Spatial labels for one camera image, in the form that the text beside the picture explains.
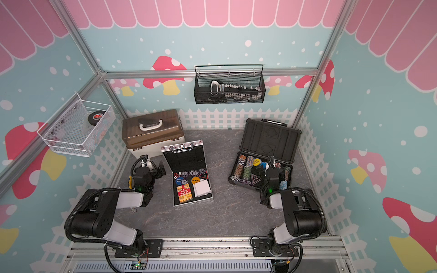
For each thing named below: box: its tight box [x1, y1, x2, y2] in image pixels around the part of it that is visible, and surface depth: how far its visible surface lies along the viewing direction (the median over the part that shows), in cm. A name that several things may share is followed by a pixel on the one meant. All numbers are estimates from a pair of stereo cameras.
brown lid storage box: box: [121, 109, 186, 159], surface depth 96 cm
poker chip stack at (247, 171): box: [242, 155, 255, 181], surface depth 98 cm
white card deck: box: [192, 178, 212, 197], surface depth 91 cm
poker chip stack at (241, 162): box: [230, 154, 247, 182], surface depth 96 cm
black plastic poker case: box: [228, 118, 303, 190], surface depth 102 cm
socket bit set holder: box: [209, 79, 262, 100], surface depth 91 cm
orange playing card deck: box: [176, 183, 193, 204], surface depth 89 cm
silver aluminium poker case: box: [161, 139, 213, 208], surface depth 91 cm
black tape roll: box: [87, 110, 106, 126], surface depth 81 cm
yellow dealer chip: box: [252, 158, 262, 167], surface depth 101 cm
